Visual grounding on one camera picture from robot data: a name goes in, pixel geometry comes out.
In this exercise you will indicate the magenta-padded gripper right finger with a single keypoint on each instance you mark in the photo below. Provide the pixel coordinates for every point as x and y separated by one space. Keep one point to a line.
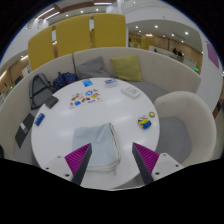
146 160

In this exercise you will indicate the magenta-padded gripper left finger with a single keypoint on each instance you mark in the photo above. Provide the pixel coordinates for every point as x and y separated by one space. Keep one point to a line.
78 160

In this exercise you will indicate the light blue towel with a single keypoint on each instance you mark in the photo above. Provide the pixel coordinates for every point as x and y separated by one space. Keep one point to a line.
96 143

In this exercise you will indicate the yellow cartoon figure toy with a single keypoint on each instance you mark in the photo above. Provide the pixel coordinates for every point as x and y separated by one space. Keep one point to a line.
144 122

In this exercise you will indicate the blue rectangular box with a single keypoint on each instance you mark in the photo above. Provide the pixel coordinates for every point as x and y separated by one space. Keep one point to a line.
39 119

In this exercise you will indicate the colourful sticker sheet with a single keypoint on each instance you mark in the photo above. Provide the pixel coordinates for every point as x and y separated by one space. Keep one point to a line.
85 98

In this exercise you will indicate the dark flat tablet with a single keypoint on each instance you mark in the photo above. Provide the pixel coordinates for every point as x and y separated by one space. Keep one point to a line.
24 129

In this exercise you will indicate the white armchair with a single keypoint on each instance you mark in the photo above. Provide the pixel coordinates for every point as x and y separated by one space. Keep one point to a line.
196 113

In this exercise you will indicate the flat white box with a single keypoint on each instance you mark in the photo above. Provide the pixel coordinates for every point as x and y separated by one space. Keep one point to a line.
130 92

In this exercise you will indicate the black mesh backpack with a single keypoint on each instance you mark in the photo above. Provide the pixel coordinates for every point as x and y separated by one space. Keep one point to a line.
40 90

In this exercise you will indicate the navy blue dotted bag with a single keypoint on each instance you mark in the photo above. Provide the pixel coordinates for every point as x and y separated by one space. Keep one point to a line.
65 80

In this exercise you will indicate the small blue white packet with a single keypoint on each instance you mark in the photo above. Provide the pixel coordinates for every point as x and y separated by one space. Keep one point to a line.
110 82

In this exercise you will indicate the curved beige sofa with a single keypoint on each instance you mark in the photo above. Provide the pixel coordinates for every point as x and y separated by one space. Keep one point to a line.
166 71

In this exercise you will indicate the grey cushion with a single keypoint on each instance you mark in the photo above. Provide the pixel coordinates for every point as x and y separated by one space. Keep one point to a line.
91 68

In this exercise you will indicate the yellow-green cushion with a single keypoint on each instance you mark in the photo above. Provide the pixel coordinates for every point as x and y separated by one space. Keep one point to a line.
126 68

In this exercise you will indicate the person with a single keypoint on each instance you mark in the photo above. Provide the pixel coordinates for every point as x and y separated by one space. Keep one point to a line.
180 53
174 51

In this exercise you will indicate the ceiling lights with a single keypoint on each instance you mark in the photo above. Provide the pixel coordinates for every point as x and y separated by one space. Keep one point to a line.
102 3

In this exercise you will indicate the yellow wall panel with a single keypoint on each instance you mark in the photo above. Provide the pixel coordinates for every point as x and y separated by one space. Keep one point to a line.
73 35
40 48
109 30

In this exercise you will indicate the purple wall poster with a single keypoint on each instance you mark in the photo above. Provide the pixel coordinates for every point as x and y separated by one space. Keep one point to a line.
212 55

